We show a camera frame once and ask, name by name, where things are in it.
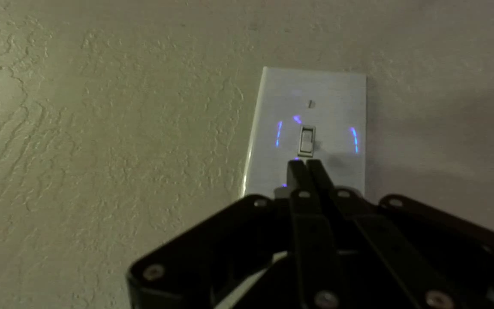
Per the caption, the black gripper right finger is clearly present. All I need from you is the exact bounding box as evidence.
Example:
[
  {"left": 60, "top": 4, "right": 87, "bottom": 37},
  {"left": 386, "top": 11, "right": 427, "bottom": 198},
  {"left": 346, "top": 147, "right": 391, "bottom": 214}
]
[{"left": 305, "top": 159, "right": 494, "bottom": 309}]

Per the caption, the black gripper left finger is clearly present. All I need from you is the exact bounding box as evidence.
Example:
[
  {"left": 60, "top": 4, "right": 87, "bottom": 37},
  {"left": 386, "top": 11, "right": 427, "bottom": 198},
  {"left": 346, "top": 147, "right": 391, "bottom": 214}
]
[{"left": 125, "top": 159, "right": 341, "bottom": 309}]

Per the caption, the white toggle light switch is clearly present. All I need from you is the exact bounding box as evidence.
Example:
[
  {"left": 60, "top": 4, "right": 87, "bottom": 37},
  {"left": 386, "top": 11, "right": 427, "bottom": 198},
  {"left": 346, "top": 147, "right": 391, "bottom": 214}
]
[{"left": 298, "top": 126, "right": 317, "bottom": 160}]

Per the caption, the white light switch plate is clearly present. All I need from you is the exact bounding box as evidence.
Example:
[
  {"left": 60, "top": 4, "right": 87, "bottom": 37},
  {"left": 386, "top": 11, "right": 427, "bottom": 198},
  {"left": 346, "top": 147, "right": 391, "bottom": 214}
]
[{"left": 238, "top": 66, "right": 369, "bottom": 202}]

